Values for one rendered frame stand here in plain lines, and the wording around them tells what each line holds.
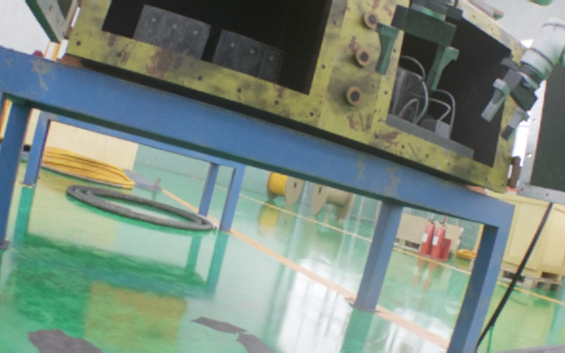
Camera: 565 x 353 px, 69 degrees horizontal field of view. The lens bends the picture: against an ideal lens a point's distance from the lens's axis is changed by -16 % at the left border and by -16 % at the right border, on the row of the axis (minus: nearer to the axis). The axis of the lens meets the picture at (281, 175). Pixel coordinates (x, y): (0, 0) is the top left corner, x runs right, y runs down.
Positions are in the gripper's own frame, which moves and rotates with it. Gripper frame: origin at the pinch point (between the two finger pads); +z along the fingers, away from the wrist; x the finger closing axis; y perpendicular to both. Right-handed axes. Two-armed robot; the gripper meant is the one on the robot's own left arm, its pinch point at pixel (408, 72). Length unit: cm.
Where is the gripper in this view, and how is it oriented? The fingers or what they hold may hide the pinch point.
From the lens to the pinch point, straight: 101.7
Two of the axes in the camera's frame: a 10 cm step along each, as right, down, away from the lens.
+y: -2.6, -4.6, 8.5
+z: -2.7, 8.8, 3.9
